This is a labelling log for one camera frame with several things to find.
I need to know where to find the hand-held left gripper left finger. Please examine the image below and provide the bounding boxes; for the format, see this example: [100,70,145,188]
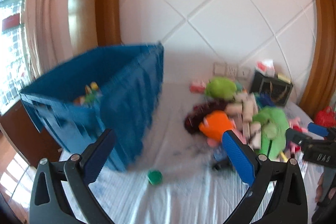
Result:
[29,128,117,224]

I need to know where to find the small green round jar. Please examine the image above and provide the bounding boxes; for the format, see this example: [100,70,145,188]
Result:
[147,169,163,186]

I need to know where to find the white padded headboard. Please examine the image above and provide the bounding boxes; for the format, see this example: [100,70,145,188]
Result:
[119,0,318,109]

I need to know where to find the pale pink curtain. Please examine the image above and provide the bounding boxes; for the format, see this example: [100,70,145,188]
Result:
[25,0,76,79]

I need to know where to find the black tissue box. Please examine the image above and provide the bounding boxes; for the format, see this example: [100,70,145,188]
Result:
[249,69,294,107]

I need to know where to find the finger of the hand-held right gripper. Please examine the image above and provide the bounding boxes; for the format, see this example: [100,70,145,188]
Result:
[286,127,314,147]
[308,122,336,141]

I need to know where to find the blue plastic storage container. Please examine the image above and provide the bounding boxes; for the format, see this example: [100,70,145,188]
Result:
[20,42,164,172]

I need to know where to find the bright green plush toy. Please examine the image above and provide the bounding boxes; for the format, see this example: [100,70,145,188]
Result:
[252,106,290,157]

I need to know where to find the lime green round plush toy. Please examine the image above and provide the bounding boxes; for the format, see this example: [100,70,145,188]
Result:
[205,77,238,101]

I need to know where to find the person's right hand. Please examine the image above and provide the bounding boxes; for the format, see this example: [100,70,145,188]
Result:
[314,174,326,205]

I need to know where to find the yellow small box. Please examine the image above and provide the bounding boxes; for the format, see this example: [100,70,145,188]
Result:
[278,72,292,84]

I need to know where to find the orange plush toy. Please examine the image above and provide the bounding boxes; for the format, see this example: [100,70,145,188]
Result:
[199,111,235,142]

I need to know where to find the pink and white packet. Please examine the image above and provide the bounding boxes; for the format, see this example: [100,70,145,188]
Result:
[189,80,206,94]

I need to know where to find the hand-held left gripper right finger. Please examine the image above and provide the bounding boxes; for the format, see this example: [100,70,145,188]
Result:
[222,130,308,224]

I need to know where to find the dark red tinsel garland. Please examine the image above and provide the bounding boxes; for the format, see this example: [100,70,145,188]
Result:
[184,100,229,135]

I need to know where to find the window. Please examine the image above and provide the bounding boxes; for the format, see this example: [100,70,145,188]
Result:
[0,0,32,115]

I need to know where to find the red and white tissue box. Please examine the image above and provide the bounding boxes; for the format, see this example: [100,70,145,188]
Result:
[256,59,276,77]

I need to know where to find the red plastic bag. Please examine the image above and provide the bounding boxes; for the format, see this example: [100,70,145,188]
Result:
[314,106,336,128]

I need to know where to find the wooden cabinet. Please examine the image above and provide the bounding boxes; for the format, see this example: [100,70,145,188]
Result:
[0,101,63,169]

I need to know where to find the white bed sheet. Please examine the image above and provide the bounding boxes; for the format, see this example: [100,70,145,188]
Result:
[59,81,317,224]

